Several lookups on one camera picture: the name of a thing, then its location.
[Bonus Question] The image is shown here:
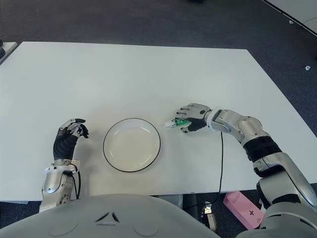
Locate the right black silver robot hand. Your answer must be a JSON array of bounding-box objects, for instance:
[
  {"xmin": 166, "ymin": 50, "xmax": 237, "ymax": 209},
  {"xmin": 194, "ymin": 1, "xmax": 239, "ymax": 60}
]
[{"xmin": 174, "ymin": 103, "xmax": 213, "ymax": 134}]

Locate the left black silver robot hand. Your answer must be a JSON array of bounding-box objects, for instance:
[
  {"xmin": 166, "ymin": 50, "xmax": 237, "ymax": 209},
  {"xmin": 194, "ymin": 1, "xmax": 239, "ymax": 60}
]
[{"xmin": 53, "ymin": 118, "xmax": 89, "ymax": 160}]

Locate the green toothpaste tube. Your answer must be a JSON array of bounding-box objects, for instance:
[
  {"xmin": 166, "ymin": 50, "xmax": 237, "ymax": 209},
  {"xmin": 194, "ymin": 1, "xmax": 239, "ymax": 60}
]
[{"xmin": 164, "ymin": 118, "xmax": 193, "ymax": 128}]

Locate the white plate black rim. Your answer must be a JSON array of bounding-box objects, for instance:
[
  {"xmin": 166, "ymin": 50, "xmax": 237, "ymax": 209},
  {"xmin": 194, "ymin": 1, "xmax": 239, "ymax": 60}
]
[{"xmin": 103, "ymin": 118, "xmax": 161, "ymax": 173}]

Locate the grey robot torso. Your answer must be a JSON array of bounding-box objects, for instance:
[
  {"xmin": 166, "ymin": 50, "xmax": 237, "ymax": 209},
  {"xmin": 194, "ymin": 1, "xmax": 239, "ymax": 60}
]
[{"xmin": 0, "ymin": 193, "xmax": 221, "ymax": 238}]

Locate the white table leg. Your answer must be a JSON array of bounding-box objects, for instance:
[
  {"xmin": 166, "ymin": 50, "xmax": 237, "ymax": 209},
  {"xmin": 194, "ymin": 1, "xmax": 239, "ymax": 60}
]
[{"xmin": 158, "ymin": 194, "xmax": 184, "ymax": 208}]

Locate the pink flat box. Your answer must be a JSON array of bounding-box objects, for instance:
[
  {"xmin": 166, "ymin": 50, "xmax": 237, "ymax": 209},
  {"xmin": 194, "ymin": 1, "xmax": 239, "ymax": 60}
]
[{"xmin": 222, "ymin": 191, "xmax": 264, "ymax": 230}]

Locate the small white side table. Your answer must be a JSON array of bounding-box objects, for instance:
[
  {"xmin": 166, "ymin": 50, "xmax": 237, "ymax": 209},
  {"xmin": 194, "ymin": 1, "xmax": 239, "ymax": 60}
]
[{"xmin": 0, "ymin": 41, "xmax": 18, "ymax": 66}]

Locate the large white neighbouring table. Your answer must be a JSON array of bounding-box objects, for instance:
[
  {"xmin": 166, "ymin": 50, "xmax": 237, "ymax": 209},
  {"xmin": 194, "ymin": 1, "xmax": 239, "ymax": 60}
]
[{"xmin": 263, "ymin": 0, "xmax": 317, "ymax": 38}]

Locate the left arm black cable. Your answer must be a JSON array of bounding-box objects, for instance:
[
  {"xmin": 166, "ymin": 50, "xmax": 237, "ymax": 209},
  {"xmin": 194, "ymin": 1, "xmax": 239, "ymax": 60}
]
[{"xmin": 71, "ymin": 170, "xmax": 82, "ymax": 200}]

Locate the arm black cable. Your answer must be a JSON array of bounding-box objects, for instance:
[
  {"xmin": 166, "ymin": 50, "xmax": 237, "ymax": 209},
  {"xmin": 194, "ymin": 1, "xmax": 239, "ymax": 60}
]
[
  {"xmin": 190, "ymin": 131, "xmax": 225, "ymax": 212},
  {"xmin": 71, "ymin": 170, "xmax": 82, "ymax": 200}
]

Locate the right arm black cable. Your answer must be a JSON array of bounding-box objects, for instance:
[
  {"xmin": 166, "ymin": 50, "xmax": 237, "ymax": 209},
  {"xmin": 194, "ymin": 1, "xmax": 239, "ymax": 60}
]
[{"xmin": 190, "ymin": 131, "xmax": 225, "ymax": 212}]

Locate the grey metal bracket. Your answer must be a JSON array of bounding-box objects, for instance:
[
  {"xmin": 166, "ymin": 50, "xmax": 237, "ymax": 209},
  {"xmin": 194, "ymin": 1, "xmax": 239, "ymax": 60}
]
[{"xmin": 201, "ymin": 202, "xmax": 219, "ymax": 233}]

